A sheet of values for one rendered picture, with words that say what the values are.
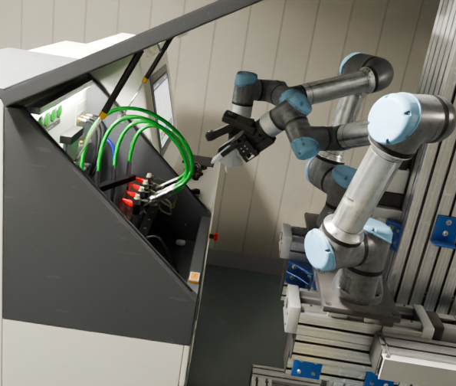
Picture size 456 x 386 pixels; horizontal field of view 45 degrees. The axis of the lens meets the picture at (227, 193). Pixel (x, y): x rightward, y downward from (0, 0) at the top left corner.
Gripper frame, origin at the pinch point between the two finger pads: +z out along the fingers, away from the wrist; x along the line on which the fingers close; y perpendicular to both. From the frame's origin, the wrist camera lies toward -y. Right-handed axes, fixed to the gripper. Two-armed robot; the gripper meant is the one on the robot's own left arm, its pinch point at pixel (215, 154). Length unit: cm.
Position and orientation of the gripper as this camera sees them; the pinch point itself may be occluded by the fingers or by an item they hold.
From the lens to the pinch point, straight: 181.7
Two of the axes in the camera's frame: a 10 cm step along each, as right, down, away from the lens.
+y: 6.4, 7.3, 2.4
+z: -7.2, 4.6, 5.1
